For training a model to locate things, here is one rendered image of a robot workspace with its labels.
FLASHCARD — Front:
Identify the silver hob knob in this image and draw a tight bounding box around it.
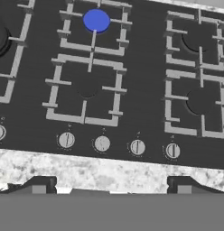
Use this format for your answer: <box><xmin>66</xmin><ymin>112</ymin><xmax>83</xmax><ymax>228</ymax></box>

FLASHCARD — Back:
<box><xmin>0</xmin><ymin>125</ymin><xmax>7</xmax><ymax>142</ymax></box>
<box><xmin>129</xmin><ymin>138</ymin><xmax>146</xmax><ymax>156</ymax></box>
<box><xmin>164</xmin><ymin>142</ymin><xmax>182</xmax><ymax>160</ymax></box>
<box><xmin>93</xmin><ymin>135</ymin><xmax>111</xmax><ymax>152</ymax></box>
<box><xmin>58</xmin><ymin>131</ymin><xmax>76</xmax><ymax>149</ymax></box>

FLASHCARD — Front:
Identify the grey hob grate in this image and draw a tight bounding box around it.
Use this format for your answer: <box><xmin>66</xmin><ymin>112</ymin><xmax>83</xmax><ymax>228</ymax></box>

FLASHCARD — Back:
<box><xmin>161</xmin><ymin>68</ymin><xmax>224</xmax><ymax>140</ymax></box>
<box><xmin>163</xmin><ymin>8</ymin><xmax>224</xmax><ymax>72</ymax></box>
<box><xmin>56</xmin><ymin>0</ymin><xmax>134</xmax><ymax>57</ymax></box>
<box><xmin>42</xmin><ymin>53</ymin><xmax>128</xmax><ymax>127</ymax></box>
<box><xmin>0</xmin><ymin>0</ymin><xmax>36</xmax><ymax>105</ymax></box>

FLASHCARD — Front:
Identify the black gas hob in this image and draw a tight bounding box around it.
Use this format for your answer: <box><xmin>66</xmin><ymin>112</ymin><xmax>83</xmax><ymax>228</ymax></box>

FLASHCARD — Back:
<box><xmin>0</xmin><ymin>0</ymin><xmax>224</xmax><ymax>171</ymax></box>

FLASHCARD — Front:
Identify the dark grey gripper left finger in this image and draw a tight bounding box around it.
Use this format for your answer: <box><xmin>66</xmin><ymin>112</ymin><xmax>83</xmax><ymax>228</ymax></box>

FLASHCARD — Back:
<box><xmin>6</xmin><ymin>176</ymin><xmax>58</xmax><ymax>195</ymax></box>

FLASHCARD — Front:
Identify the blue burner flame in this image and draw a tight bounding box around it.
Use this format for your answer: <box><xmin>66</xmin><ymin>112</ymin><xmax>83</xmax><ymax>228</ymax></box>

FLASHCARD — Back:
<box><xmin>82</xmin><ymin>8</ymin><xmax>111</xmax><ymax>33</ymax></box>

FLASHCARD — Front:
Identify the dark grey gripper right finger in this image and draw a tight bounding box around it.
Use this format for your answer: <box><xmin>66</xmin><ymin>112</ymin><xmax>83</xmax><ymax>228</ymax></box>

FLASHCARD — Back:
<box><xmin>166</xmin><ymin>176</ymin><xmax>219</xmax><ymax>195</ymax></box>

